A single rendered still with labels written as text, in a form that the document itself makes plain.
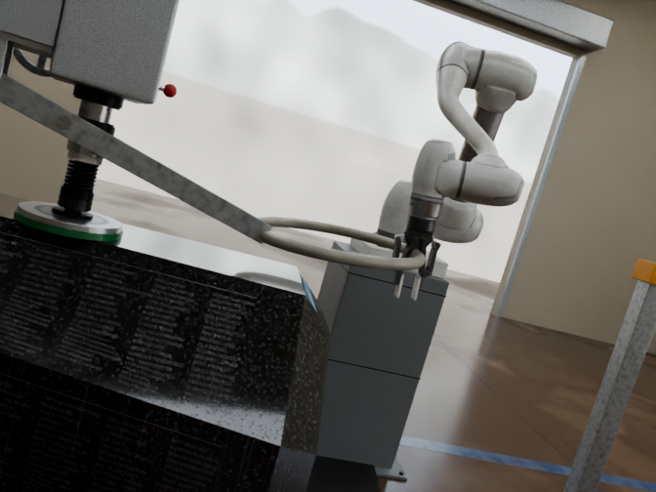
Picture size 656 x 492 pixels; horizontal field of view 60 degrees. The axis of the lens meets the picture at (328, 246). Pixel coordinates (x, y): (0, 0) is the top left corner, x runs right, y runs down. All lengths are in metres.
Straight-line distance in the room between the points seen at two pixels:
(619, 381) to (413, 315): 0.84
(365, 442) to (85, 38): 1.74
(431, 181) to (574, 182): 5.80
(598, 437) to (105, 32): 2.20
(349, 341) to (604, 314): 5.93
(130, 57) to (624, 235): 7.01
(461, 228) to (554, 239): 5.04
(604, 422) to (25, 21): 2.30
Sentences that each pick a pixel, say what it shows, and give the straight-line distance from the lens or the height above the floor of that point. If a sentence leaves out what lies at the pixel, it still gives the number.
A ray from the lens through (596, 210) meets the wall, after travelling 7.49.
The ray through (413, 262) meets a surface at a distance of 1.41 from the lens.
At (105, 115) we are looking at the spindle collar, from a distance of 1.32.
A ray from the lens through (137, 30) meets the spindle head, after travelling 1.25.
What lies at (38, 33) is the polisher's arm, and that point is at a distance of 1.25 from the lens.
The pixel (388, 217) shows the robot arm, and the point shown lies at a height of 0.97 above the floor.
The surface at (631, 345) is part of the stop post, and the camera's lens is 2.50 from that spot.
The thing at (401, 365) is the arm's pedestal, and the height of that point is 0.44.
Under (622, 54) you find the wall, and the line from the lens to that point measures 7.62.
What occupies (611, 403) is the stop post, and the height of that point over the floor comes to 0.51.
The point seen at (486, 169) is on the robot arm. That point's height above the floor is 1.19.
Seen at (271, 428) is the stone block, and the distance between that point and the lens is 1.10.
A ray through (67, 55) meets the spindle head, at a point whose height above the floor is 1.15.
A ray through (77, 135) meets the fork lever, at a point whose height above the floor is 1.00.
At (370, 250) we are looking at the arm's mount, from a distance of 2.15.
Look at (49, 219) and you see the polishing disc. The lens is 1.27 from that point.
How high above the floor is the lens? 1.07
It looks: 7 degrees down
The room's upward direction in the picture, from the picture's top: 16 degrees clockwise
